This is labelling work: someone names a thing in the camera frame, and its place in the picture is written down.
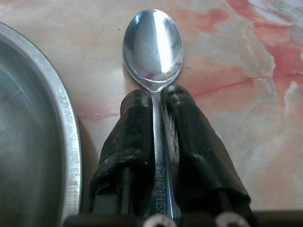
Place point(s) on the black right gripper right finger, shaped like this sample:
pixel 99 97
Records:
pixel 196 151

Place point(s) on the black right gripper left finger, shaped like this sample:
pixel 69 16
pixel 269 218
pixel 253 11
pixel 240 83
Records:
pixel 129 144

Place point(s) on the engraved stainless steel spoon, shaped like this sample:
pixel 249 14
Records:
pixel 154 47

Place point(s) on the round stainless steel plate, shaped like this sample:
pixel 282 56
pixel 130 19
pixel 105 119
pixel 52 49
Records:
pixel 30 132

